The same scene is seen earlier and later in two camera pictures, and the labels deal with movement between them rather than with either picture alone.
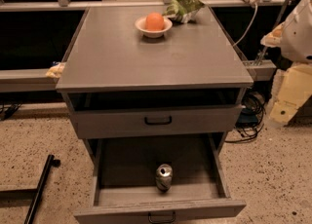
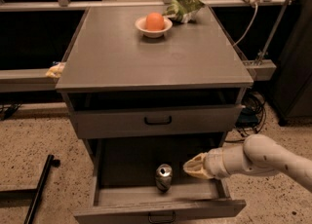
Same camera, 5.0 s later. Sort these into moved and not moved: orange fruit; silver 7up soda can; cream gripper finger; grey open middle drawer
Moved: cream gripper finger
Not moved: orange fruit; grey open middle drawer; silver 7up soda can
